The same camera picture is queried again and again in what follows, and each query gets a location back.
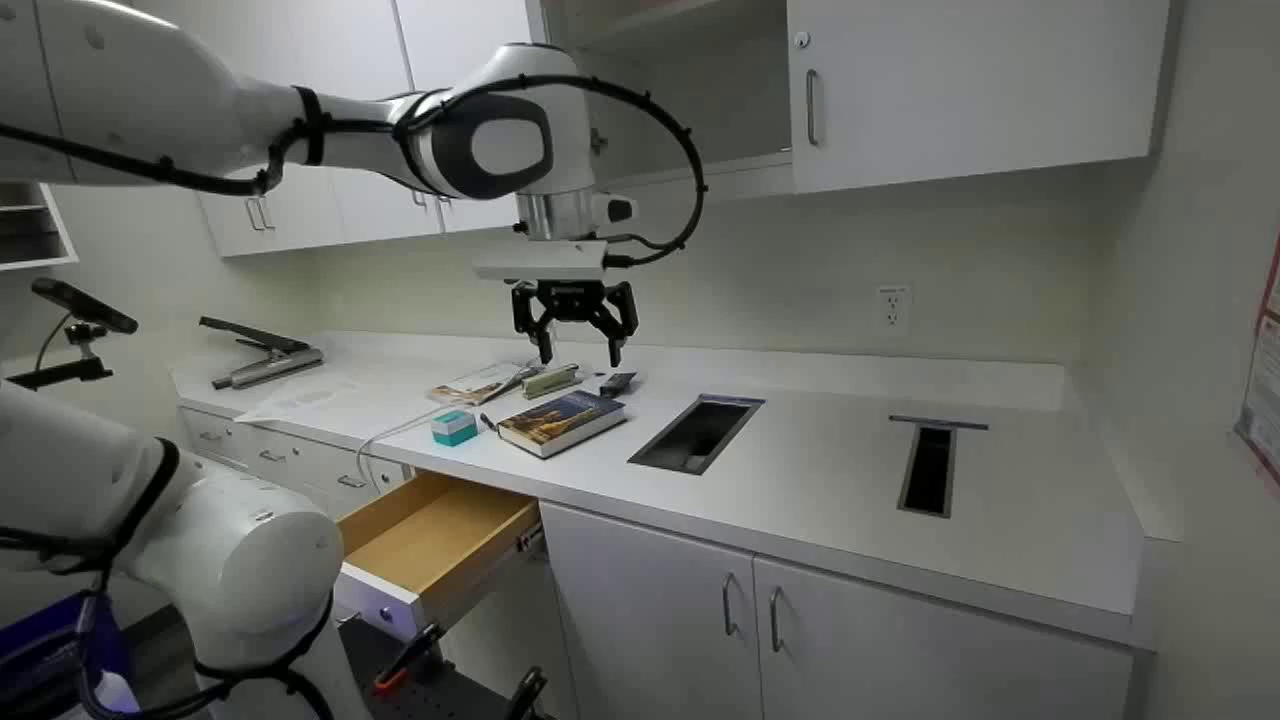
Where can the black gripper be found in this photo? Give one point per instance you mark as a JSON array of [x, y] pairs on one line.
[[573, 300]]

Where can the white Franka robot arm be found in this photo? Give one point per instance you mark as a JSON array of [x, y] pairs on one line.
[[135, 82]]

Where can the open wooden drawer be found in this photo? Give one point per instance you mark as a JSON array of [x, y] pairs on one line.
[[425, 535]]

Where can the white closed drawer front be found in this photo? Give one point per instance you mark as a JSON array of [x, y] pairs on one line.
[[307, 467]]

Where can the beige stapler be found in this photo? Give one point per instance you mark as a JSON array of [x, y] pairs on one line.
[[552, 382]]

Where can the small black desk tool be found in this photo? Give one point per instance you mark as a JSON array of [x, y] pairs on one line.
[[617, 382]]

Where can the stack of papers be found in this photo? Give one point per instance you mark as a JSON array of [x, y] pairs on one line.
[[481, 384]]

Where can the teal staple box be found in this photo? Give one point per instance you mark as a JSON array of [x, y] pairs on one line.
[[455, 426]]

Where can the square counter opening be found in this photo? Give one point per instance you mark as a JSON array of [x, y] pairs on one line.
[[694, 439]]

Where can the grey metal desk device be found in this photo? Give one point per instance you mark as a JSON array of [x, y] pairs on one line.
[[265, 358]]

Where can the open white cabinet door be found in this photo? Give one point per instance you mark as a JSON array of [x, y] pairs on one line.
[[538, 16]]

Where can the white lower cabinet door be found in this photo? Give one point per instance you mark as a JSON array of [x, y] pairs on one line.
[[935, 663], [643, 626]]

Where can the black red clamp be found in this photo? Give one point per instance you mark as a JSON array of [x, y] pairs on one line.
[[406, 663]]

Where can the narrow counter slot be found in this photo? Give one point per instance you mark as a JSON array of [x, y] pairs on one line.
[[929, 471]]

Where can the blue plastic object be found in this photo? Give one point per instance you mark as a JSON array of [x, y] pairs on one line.
[[32, 642]]

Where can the white wall outlet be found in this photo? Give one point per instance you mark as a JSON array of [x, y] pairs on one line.
[[894, 306]]

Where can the black camera on stand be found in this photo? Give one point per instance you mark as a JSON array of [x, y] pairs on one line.
[[82, 308]]

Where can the white wall shelf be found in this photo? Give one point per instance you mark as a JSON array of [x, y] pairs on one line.
[[32, 234]]

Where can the wall poster with red border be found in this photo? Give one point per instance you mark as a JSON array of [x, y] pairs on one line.
[[1261, 384]]

